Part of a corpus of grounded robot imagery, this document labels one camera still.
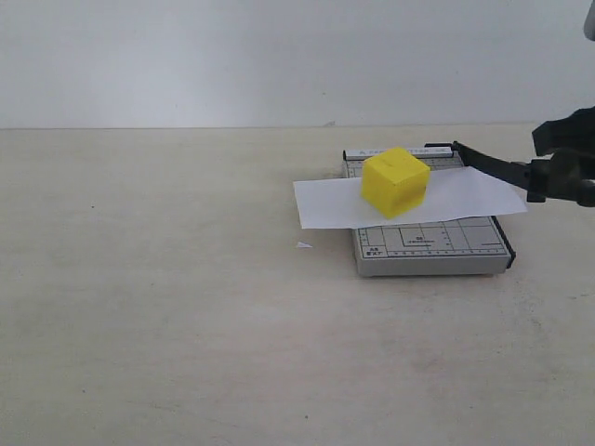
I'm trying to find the yellow cube block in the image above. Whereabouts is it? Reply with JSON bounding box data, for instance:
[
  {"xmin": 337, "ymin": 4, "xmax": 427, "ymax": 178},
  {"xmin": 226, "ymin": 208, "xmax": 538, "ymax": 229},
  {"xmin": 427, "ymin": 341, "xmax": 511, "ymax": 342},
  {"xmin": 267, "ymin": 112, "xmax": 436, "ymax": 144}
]
[{"xmin": 361, "ymin": 147, "xmax": 431, "ymax": 218}]

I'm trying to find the white paper sheet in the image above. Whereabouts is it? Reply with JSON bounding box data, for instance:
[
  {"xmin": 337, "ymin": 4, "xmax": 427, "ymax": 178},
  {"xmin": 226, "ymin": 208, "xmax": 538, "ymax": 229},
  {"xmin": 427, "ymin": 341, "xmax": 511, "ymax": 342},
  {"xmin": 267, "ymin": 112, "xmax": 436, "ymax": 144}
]
[{"xmin": 294, "ymin": 167, "xmax": 527, "ymax": 230}]

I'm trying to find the black cutter blade lever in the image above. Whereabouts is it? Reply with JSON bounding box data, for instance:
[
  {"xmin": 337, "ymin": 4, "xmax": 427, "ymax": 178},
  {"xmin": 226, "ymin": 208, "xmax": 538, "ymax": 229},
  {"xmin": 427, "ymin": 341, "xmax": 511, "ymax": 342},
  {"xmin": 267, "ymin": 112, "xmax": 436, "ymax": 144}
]
[{"xmin": 451, "ymin": 140, "xmax": 595, "ymax": 208}]

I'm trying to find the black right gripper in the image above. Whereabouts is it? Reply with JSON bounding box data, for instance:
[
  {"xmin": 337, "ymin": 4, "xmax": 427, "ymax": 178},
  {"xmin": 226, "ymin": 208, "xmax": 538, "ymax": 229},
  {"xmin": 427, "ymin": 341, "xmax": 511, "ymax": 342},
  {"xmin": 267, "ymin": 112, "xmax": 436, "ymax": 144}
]
[{"xmin": 532, "ymin": 107, "xmax": 595, "ymax": 200}]

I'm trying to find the grey paper cutter base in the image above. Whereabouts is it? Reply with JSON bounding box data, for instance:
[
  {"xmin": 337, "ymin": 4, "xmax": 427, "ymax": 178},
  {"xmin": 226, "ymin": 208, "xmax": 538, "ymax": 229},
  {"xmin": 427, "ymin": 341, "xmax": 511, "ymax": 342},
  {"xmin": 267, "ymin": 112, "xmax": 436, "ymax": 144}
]
[{"xmin": 342, "ymin": 145, "xmax": 517, "ymax": 279}]

